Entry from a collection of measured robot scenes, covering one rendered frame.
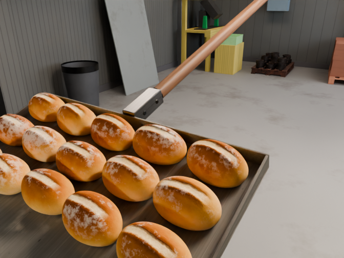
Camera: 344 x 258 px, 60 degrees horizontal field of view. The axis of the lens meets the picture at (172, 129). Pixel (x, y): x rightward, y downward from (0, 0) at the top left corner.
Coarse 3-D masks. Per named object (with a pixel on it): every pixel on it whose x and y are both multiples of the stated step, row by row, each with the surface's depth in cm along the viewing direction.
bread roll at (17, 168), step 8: (0, 160) 49; (8, 160) 49; (16, 160) 50; (0, 168) 48; (8, 168) 48; (16, 168) 48; (24, 168) 50; (0, 176) 47; (8, 176) 47; (16, 176) 48; (0, 184) 47; (8, 184) 47; (16, 184) 48; (0, 192) 48; (8, 192) 48; (16, 192) 49
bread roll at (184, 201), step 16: (176, 176) 40; (160, 192) 38; (176, 192) 37; (192, 192) 37; (208, 192) 37; (160, 208) 38; (176, 208) 37; (192, 208) 36; (208, 208) 36; (176, 224) 37; (192, 224) 36; (208, 224) 36
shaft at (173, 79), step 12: (264, 0) 97; (240, 12) 89; (252, 12) 91; (228, 24) 83; (240, 24) 86; (216, 36) 78; (228, 36) 82; (204, 48) 74; (216, 48) 78; (192, 60) 70; (180, 72) 67; (168, 84) 64
